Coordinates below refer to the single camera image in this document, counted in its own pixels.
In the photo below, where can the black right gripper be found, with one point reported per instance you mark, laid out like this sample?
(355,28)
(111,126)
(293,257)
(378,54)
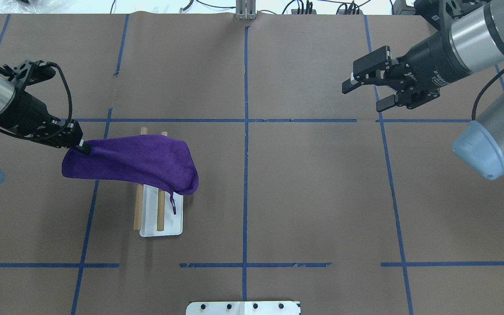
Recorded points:
(432,59)

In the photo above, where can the white rack base tray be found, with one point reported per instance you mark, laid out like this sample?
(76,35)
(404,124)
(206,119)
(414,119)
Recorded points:
(173,213)

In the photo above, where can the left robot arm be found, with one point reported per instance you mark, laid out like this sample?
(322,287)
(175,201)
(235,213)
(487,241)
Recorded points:
(14,80)

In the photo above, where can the wooden rack dowel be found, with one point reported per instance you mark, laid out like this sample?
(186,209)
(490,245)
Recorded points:
(138,207)
(161,210)

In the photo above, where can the aluminium frame bracket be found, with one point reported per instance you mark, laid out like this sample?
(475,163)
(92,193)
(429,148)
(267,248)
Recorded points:
(245,10)

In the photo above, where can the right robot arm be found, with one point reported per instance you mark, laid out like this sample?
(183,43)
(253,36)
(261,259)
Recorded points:
(465,43)

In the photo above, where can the white mounting plate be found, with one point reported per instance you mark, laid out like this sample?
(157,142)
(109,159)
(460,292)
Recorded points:
(244,308)

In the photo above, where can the right wooden rack dowel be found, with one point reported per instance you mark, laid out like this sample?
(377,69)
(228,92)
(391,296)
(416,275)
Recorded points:
(161,210)

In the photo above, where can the purple towel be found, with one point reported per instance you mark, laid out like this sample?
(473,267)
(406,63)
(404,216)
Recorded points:
(152,159)

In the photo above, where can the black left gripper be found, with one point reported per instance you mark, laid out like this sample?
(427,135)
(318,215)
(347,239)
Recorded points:
(25,112)

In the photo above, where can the left wooden rack dowel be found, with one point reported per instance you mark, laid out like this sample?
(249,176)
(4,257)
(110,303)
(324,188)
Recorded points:
(138,207)

